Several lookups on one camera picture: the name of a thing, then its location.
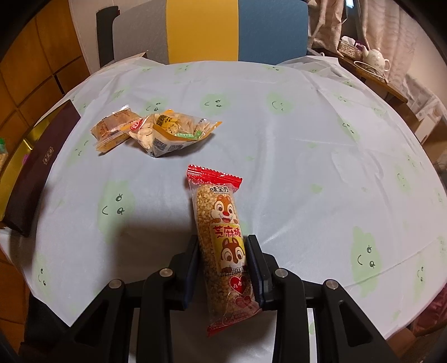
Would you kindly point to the gold tin box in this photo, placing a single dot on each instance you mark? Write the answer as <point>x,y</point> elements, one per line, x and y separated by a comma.
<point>28,183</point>

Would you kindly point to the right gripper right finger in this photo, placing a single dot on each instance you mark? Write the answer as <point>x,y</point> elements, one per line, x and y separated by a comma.
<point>343,332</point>

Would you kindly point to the grey yellow blue chair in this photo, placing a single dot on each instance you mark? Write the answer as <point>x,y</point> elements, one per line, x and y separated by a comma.
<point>171,32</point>

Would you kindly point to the wooden side table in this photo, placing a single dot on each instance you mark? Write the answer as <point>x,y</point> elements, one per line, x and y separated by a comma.
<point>384,90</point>

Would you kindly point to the orange peanut snack bag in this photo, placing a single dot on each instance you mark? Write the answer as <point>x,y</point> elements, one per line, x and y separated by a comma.
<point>162,133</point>

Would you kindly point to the beige patterned curtain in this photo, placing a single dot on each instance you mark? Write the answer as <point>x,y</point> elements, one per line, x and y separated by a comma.
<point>381,25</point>

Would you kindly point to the round woven tray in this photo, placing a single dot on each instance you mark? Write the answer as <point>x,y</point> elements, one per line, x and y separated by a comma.
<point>372,71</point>

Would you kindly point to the sesame stick squirrel packet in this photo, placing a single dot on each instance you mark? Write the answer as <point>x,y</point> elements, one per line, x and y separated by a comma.
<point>229,288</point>

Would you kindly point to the pink quilted jacket sleeve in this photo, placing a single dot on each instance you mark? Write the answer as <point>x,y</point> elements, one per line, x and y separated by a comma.
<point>432,318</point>

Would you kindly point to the yellow green cracker packet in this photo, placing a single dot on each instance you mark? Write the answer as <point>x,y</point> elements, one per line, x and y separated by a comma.
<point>3,153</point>

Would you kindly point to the pale blue smiley tablecloth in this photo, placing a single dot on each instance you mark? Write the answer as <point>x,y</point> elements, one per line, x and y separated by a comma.
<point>334,185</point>

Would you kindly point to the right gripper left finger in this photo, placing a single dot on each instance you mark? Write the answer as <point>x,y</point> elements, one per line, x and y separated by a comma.
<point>102,333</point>

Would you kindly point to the patterned tissue box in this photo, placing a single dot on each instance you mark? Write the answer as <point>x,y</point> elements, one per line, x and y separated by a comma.
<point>350,48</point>

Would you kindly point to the clear brown pastry packet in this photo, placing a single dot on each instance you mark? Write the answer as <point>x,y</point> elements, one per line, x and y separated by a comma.
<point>114,129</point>

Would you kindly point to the white teapot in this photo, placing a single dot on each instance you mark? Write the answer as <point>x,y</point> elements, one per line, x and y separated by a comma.
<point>374,58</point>

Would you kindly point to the cardboard box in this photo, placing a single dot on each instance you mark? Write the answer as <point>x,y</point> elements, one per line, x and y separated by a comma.
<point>430,112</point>

